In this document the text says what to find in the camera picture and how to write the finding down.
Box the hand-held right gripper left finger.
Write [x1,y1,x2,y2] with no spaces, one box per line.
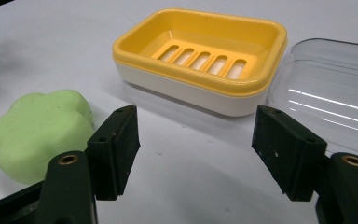
[34,104,142,224]

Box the yellow and white soap dish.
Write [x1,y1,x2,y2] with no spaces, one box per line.
[111,7,289,119]

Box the green flower-shaped soap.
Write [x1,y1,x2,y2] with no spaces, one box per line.
[0,89,96,187]

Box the clear plastic soap dish lid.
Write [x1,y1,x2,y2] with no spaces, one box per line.
[266,37,358,164]

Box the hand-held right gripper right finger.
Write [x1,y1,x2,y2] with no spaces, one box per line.
[251,105,358,224]

